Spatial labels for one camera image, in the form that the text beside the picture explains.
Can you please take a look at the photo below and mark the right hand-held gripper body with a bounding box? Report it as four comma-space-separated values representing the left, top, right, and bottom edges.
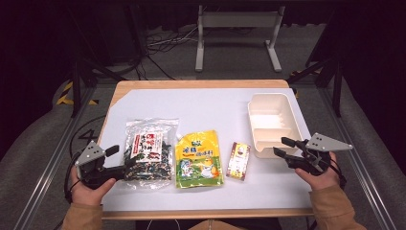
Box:
286, 132, 353, 177

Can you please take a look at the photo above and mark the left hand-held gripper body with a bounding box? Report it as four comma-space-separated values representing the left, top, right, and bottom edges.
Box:
75, 140, 126, 190

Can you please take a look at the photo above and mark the white plastic container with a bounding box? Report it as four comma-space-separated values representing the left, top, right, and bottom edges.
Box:
247, 92, 305, 159

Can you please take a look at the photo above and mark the clear dried seaweed bag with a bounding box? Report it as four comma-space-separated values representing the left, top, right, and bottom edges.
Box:
122, 117, 180, 190

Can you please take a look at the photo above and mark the yellow spouted seasoning pouch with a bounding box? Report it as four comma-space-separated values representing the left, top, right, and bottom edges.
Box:
174, 128, 225, 190

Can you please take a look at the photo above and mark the person's right hand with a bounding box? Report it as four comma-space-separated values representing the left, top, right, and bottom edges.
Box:
295, 152, 341, 192

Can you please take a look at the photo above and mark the person's left hand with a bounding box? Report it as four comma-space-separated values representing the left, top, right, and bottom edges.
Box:
70, 166, 118, 207

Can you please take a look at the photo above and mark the small brown yellow packet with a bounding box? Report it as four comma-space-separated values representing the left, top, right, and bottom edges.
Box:
225, 141, 252, 182

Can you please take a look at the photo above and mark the black metal stand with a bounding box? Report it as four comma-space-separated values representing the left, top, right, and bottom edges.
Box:
287, 54, 345, 118
68, 56, 128, 118

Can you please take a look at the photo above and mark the yellow black hazard tape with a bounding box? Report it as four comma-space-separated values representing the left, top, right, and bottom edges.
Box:
56, 80, 99, 106

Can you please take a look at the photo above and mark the white table mat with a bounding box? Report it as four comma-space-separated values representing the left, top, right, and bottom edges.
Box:
99, 87, 314, 213

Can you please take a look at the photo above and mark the person's tan clothed lap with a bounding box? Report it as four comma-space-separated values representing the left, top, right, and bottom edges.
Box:
188, 219, 245, 230

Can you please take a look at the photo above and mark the black floor cable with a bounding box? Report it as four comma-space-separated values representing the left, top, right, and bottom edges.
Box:
68, 114, 107, 158

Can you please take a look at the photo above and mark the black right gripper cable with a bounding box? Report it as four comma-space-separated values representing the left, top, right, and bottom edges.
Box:
329, 157, 348, 190

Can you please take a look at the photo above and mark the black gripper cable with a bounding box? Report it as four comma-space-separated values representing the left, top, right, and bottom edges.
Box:
63, 151, 84, 204
329, 157, 348, 190

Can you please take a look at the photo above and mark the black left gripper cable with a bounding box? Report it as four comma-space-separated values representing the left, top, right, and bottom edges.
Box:
63, 151, 84, 204

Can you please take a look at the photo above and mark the aluminium floor rail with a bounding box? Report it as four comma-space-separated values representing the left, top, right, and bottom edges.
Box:
13, 85, 97, 230
319, 87, 397, 230

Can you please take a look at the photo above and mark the bundle of floor cables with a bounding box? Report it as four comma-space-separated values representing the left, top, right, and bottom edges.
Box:
146, 26, 199, 54

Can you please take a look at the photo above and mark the white metal stand frame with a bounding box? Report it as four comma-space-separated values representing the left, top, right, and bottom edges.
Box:
194, 4, 286, 73

